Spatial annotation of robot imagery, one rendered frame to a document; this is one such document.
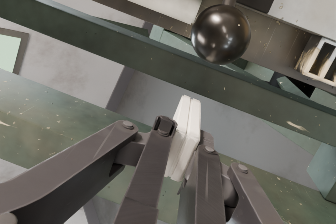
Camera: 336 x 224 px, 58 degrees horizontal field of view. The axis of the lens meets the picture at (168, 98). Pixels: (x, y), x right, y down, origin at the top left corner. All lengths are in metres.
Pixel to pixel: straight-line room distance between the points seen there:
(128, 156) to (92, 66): 2.70
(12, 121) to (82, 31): 0.14
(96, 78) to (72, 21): 2.52
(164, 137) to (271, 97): 0.27
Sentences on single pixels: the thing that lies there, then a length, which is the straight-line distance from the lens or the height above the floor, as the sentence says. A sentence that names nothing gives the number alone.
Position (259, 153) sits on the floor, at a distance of 1.89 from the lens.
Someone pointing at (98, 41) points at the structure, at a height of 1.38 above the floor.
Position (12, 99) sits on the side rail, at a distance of 0.41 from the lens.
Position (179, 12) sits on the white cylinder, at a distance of 0.31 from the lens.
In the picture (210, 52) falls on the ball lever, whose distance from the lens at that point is 0.19.
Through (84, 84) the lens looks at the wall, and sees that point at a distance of 2.94.
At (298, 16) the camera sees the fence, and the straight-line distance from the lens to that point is 0.31.
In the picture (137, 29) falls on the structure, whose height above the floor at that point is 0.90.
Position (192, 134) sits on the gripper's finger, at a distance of 0.17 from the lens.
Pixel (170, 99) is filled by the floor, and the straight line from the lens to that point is 2.49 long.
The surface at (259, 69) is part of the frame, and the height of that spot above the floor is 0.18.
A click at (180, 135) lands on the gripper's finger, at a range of 0.16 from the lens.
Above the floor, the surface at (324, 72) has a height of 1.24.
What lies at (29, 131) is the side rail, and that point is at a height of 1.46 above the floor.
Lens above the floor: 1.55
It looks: 38 degrees down
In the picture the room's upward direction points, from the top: 83 degrees counter-clockwise
